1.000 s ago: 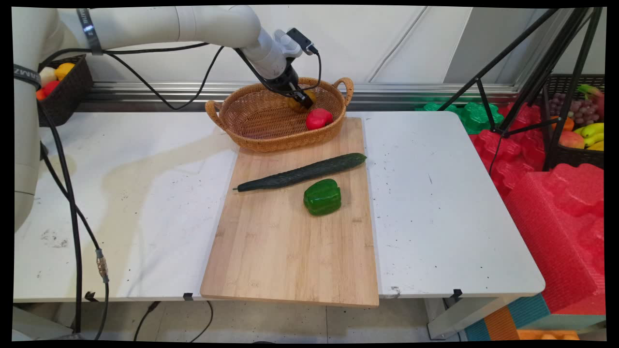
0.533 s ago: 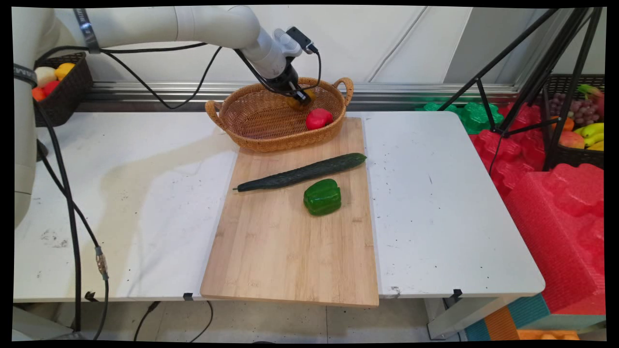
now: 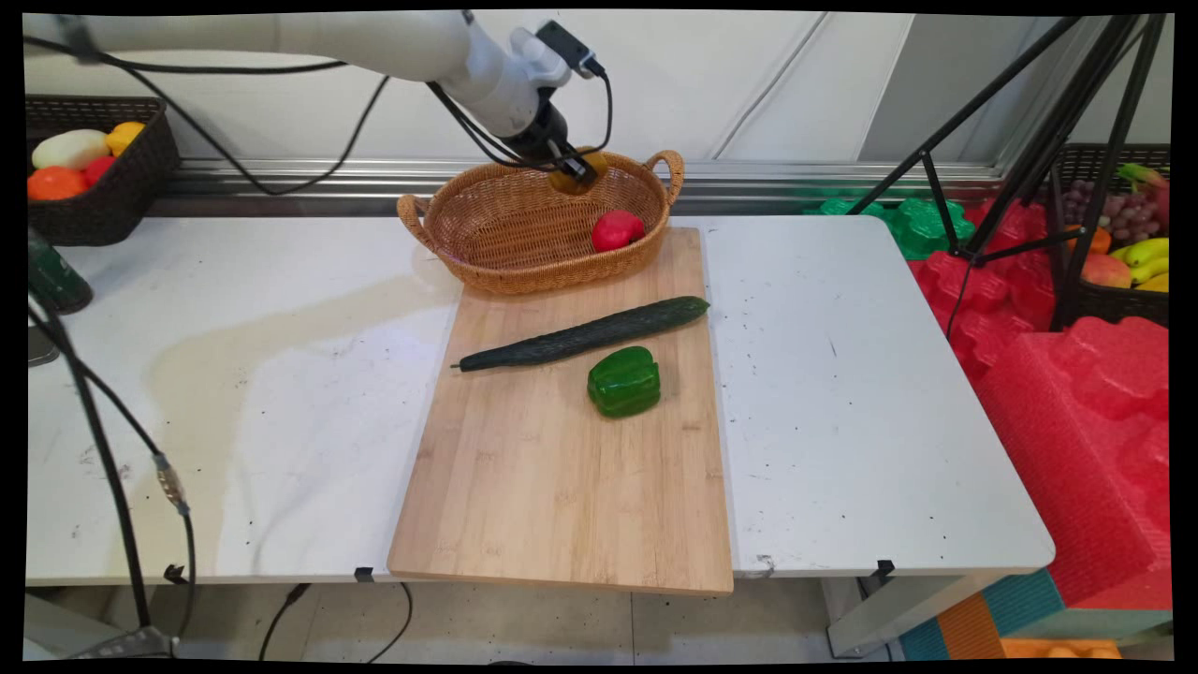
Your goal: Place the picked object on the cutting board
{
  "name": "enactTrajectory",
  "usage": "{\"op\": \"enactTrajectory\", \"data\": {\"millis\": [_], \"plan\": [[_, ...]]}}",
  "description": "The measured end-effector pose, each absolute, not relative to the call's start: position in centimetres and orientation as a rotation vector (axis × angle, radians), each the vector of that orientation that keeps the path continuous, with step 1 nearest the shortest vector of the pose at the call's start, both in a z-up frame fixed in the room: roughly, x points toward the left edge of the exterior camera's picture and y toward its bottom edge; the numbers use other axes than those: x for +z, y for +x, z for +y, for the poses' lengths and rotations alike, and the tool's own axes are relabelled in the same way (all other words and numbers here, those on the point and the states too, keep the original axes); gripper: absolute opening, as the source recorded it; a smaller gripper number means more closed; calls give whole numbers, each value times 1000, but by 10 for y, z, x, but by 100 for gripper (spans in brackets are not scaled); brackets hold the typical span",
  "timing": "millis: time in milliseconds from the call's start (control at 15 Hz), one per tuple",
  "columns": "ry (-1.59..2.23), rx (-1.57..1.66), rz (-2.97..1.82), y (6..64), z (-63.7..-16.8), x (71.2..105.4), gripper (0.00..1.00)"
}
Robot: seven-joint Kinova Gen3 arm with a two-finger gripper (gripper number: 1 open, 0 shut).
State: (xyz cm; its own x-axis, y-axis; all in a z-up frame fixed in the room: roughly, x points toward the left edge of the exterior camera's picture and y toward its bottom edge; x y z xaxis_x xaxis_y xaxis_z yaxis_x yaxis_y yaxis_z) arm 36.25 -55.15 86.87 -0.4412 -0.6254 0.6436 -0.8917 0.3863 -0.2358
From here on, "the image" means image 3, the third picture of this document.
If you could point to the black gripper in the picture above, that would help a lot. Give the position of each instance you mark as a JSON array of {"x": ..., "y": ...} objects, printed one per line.
[{"x": 541, "y": 131}]

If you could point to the brown potato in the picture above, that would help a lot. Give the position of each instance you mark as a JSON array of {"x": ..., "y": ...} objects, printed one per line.
[{"x": 601, "y": 161}]

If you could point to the green bell pepper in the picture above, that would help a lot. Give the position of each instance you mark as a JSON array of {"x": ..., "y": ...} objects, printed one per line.
[{"x": 624, "y": 382}]

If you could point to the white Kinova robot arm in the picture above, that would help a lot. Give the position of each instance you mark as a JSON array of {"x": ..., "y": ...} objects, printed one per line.
[{"x": 281, "y": 37}]

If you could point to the red apple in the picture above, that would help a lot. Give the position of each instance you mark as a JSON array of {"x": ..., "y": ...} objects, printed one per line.
[{"x": 618, "y": 231}]

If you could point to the dark green cucumber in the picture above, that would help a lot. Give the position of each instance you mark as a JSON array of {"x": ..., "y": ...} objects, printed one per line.
[{"x": 580, "y": 335}]

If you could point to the wooden cutting board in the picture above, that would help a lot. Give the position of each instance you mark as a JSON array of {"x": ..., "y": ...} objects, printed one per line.
[{"x": 562, "y": 487}]

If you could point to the green foam mat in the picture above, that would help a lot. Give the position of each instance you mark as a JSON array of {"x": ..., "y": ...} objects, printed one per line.
[{"x": 922, "y": 229}]

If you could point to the yellow bell pepper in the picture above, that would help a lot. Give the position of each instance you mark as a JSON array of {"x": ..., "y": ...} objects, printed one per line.
[{"x": 126, "y": 137}]

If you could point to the black tripod stand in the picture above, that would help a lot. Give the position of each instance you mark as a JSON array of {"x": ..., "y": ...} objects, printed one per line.
[{"x": 1048, "y": 140}]

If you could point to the dark brown wicker basket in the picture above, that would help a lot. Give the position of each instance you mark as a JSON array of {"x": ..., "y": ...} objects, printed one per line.
[{"x": 103, "y": 211}]

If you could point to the small red fruit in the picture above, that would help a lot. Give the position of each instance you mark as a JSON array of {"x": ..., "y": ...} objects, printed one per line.
[{"x": 98, "y": 170}]

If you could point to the cream white vegetable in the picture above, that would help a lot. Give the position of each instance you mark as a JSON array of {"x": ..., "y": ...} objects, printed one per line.
[{"x": 70, "y": 148}]

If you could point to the orange fruit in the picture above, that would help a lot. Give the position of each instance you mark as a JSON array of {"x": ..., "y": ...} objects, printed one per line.
[{"x": 53, "y": 184}]

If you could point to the dark green bottle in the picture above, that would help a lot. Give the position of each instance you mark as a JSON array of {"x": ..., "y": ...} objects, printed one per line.
[{"x": 58, "y": 276}]

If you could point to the orange pink peach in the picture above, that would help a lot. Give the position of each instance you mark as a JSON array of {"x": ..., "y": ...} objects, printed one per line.
[{"x": 1106, "y": 271}]

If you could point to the white table leg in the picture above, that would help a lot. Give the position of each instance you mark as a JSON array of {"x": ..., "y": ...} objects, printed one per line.
[{"x": 898, "y": 608}]

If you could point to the purple grape bunch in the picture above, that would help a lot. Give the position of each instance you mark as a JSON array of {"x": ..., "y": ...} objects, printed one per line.
[{"x": 1128, "y": 211}]

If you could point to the black plastic crate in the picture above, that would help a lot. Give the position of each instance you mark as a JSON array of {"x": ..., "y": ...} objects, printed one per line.
[{"x": 1114, "y": 304}]

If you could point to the red foam mat stack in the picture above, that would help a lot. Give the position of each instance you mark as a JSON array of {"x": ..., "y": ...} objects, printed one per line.
[{"x": 1076, "y": 421}]

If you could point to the green red mango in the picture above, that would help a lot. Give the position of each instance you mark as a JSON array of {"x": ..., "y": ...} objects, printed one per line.
[{"x": 1142, "y": 176}]

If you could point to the small dark flat device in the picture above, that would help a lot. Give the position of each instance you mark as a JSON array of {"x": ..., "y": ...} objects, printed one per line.
[{"x": 39, "y": 346}]

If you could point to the yellow banana bunch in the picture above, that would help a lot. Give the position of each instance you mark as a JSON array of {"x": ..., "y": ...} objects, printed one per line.
[{"x": 1149, "y": 255}]

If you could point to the teal orange foam mat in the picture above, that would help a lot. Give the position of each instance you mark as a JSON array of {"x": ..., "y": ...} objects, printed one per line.
[{"x": 1020, "y": 604}]

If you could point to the grey device on floor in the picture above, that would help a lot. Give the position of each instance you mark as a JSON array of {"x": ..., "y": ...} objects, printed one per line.
[{"x": 126, "y": 644}]

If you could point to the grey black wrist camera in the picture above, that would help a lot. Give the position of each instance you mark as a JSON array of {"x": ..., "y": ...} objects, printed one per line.
[{"x": 566, "y": 47}]

